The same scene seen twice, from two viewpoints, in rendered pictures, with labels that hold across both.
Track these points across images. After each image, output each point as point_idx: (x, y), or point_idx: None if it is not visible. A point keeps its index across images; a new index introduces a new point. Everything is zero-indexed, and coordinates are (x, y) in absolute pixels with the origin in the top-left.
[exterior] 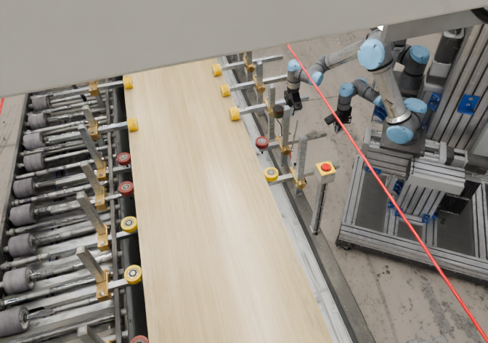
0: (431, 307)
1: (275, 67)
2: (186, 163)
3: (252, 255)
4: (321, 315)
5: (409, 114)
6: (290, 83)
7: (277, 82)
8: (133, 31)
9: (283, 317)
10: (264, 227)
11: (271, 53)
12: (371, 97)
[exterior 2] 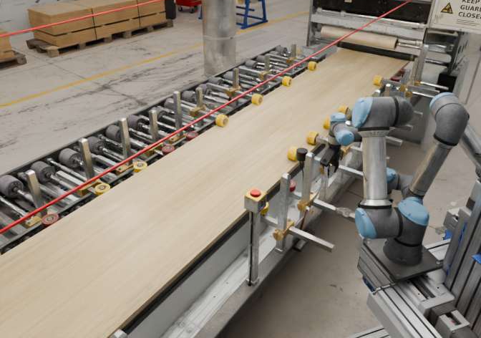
0: None
1: (460, 192)
2: (219, 161)
3: (167, 235)
4: (143, 303)
5: (381, 204)
6: (328, 134)
7: (444, 204)
8: None
9: (123, 280)
10: (200, 228)
11: (472, 179)
12: (404, 195)
